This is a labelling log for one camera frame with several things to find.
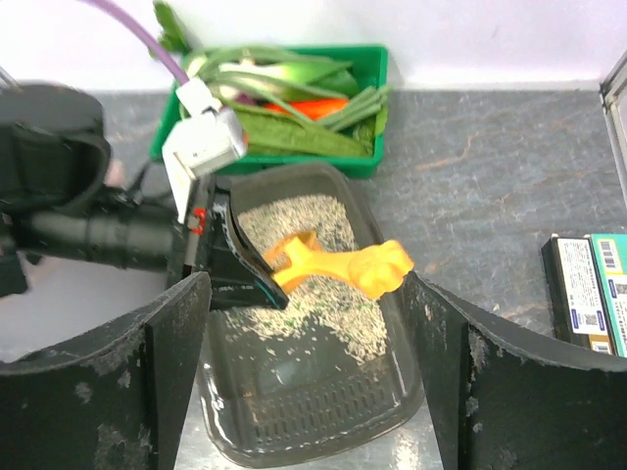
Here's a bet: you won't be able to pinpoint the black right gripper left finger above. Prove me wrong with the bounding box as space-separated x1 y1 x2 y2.
1 272 212 469

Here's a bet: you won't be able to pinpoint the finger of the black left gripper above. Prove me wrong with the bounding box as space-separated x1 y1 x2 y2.
208 190 289 310

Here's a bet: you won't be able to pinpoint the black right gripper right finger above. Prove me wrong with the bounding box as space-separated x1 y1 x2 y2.
404 273 626 469

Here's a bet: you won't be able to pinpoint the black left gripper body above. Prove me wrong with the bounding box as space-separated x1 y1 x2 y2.
166 174 215 288

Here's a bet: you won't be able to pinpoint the yellow litter scoop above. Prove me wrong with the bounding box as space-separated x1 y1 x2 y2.
263 230 414 300

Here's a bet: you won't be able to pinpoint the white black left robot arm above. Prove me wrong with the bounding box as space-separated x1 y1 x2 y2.
1 83 288 309

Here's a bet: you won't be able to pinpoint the black box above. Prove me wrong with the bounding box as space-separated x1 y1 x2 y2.
541 234 615 355

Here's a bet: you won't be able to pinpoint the grey cat litter pile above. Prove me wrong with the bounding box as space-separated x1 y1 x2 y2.
224 194 391 366

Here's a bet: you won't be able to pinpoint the teal box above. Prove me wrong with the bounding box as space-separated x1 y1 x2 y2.
591 233 626 357

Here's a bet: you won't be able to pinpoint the green spinach leaves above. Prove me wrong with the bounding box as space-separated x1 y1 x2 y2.
232 104 385 158

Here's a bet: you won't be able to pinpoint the green plastic vegetable crate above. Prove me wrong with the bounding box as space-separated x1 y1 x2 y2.
149 44 390 180

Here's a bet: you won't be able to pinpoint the orange carrot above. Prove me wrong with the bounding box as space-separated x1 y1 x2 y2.
289 99 349 120

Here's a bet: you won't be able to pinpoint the long green beans bundle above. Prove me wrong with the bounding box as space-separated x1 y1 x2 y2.
195 46 393 133

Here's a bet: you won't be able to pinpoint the bok choy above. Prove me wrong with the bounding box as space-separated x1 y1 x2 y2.
215 57 360 102

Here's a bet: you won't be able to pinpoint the green leafy sprig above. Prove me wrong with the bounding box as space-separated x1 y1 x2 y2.
153 1 191 54

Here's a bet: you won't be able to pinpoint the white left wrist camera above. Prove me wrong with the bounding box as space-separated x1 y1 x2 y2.
162 77 248 223

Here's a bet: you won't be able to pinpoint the aluminium frame post right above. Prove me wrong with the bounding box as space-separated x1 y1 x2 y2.
600 52 627 199

